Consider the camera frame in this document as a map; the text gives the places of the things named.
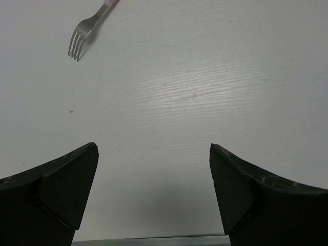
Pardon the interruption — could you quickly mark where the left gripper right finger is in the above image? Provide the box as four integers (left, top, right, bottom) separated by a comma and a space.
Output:
209, 144, 327, 246

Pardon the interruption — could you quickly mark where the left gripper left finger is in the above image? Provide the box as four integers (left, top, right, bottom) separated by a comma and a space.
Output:
1, 142, 99, 245

